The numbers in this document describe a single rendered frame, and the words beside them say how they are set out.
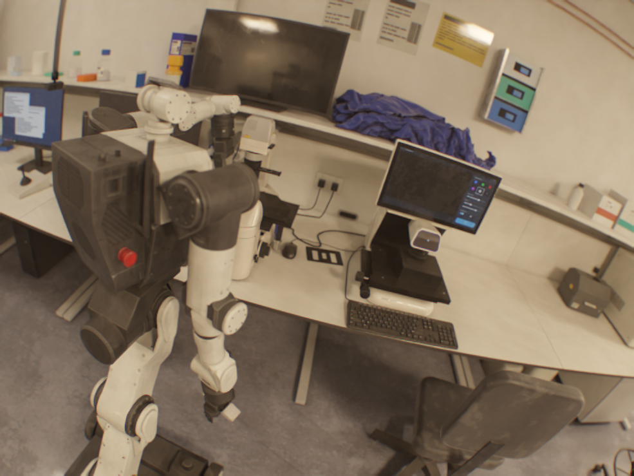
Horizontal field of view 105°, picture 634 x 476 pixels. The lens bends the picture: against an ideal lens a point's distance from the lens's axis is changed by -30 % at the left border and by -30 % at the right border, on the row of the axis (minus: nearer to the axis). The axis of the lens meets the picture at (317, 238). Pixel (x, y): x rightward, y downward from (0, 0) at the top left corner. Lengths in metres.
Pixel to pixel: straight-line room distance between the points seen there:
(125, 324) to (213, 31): 1.39
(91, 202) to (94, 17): 2.04
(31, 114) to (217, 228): 1.73
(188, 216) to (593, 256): 2.46
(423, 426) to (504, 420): 0.38
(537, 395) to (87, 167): 1.18
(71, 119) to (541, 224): 3.05
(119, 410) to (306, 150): 1.45
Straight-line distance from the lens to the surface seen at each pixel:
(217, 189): 0.55
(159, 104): 0.71
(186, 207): 0.55
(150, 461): 1.45
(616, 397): 2.81
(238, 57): 1.72
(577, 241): 2.46
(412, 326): 1.30
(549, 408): 1.16
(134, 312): 0.80
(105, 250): 0.66
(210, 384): 0.97
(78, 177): 0.64
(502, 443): 1.27
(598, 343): 2.16
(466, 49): 1.98
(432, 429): 1.42
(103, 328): 0.82
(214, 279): 0.65
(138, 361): 0.99
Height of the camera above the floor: 1.53
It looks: 28 degrees down
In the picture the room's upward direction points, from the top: 16 degrees clockwise
